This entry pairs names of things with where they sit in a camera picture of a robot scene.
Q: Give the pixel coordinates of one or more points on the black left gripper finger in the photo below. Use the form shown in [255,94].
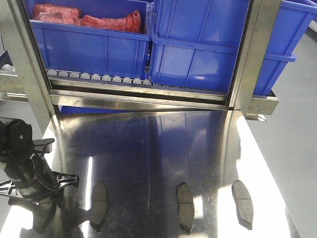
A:
[43,146]
[65,180]

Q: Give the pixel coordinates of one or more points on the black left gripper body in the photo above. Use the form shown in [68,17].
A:
[28,172]

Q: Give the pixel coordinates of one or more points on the brake pad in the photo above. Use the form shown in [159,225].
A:
[186,209]
[244,204]
[98,209]

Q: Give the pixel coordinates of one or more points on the grey roller conveyor track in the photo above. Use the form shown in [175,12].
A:
[95,76]

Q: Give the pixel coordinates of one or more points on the blue bin under table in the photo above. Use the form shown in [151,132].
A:
[85,110]

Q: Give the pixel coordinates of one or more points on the left blue plastic bin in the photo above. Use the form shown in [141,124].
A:
[94,50]

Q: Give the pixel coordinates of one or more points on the blue plastic bin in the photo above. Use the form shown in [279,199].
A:
[94,50]
[195,42]

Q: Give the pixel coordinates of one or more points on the red bubble wrap bag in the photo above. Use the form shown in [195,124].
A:
[49,12]

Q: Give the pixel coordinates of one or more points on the right blue plastic bin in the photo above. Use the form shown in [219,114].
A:
[195,42]

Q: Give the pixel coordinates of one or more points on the stainless steel rack frame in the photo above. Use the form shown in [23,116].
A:
[44,94]

